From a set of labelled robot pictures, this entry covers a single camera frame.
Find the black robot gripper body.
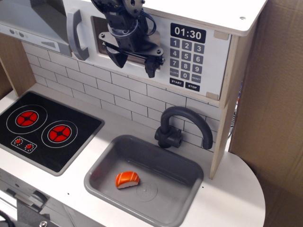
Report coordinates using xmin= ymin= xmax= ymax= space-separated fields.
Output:
xmin=98 ymin=25 xmax=164 ymax=62

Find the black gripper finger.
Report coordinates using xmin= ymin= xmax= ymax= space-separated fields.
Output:
xmin=106 ymin=47 xmax=128 ymax=68
xmin=144 ymin=56 xmax=163 ymax=78

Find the white toy microwave door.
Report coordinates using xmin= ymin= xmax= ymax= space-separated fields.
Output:
xmin=63 ymin=0 xmax=231 ymax=100

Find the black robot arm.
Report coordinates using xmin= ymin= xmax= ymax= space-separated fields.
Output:
xmin=92 ymin=0 xmax=164 ymax=78

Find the white wooden microwave cabinet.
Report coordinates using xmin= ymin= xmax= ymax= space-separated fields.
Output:
xmin=85 ymin=0 xmax=266 ymax=179

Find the dark grey toy faucet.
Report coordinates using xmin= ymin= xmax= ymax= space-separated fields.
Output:
xmin=154 ymin=106 xmax=214 ymax=150

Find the grey toy range hood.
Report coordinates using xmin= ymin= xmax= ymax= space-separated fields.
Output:
xmin=0 ymin=0 xmax=72 ymax=57

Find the black toy stove top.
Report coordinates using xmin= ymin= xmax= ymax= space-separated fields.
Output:
xmin=0 ymin=92 xmax=105 ymax=176

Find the orange salmon sushi toy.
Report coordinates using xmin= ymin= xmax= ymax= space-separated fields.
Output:
xmin=115 ymin=171 xmax=140 ymax=189

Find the grey toy sink basin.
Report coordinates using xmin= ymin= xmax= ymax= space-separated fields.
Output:
xmin=84 ymin=135 xmax=204 ymax=227

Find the brown cardboard box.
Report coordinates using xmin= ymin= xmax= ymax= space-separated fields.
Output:
xmin=229 ymin=0 xmax=303 ymax=227

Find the grey oven knob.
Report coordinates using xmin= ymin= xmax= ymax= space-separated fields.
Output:
xmin=29 ymin=191 xmax=48 ymax=210

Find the black cable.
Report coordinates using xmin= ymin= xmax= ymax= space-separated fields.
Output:
xmin=141 ymin=8 xmax=157 ymax=36

